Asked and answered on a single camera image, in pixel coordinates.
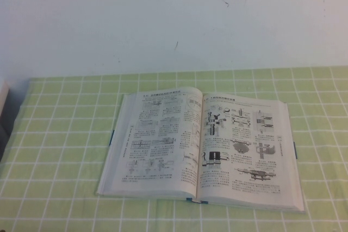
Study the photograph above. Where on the technical book blue cover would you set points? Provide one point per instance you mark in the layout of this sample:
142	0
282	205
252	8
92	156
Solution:
168	145

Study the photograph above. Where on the green white checked tablecloth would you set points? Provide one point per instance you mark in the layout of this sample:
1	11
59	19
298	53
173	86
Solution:
59	183

